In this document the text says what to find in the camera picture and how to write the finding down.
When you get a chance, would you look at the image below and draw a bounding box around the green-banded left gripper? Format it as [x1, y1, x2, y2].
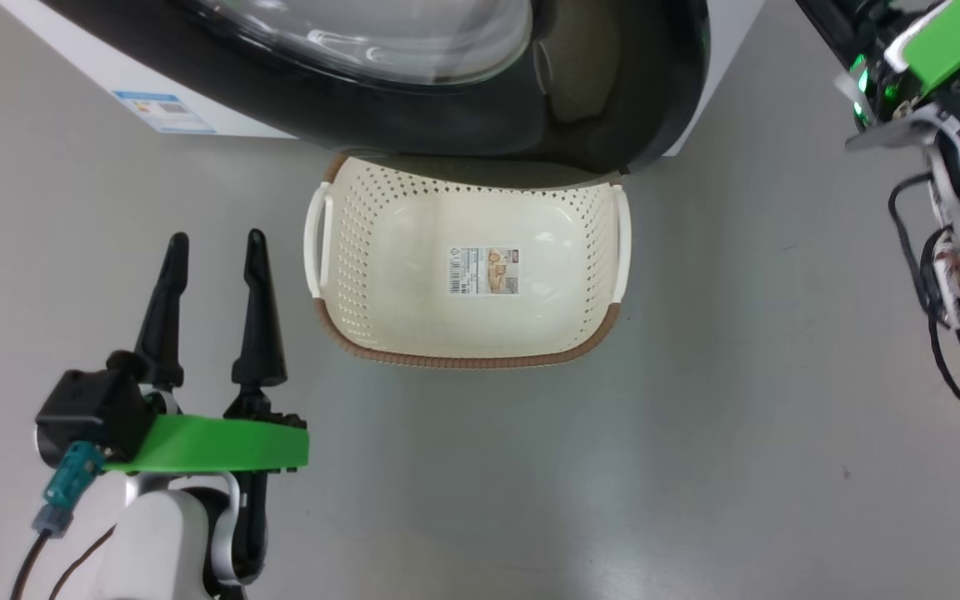
[103, 229, 311, 474]

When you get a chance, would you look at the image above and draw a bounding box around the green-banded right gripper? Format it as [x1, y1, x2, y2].
[845, 0, 960, 208]

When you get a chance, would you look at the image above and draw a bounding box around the black glass washing machine door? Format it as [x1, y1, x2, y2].
[38, 0, 711, 178]

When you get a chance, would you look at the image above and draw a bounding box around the cream perforated laundry basket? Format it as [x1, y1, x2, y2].
[303, 154, 633, 370]

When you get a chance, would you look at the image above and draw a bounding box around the printed basket product sticker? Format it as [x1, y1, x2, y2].
[447, 246, 522, 297]

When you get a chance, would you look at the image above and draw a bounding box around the white washing machine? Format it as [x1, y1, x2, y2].
[0, 0, 766, 159]

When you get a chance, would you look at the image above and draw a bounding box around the blue energy label sticker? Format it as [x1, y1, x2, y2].
[112, 90, 217, 135]

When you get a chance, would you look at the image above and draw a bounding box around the teal left camera connector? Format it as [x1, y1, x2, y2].
[32, 442, 106, 538]

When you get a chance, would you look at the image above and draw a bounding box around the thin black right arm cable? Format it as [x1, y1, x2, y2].
[888, 171, 960, 415]

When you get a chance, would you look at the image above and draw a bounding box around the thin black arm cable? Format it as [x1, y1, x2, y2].
[12, 525, 118, 600]
[888, 171, 960, 415]

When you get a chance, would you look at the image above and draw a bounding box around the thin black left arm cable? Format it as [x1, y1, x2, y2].
[12, 525, 118, 600]

